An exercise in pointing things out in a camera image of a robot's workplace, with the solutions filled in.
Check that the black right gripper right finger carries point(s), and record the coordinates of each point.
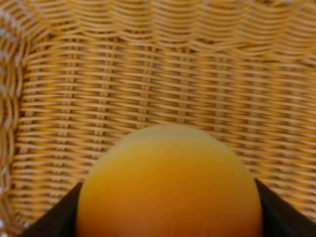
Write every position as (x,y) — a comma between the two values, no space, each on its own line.
(280,219)

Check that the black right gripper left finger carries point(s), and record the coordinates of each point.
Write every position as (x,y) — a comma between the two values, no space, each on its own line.
(60,220)

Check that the round bread bun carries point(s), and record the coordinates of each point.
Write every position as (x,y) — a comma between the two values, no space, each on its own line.
(169,181)

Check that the light brown wicker basket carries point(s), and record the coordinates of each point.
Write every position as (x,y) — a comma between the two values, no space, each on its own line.
(77,75)

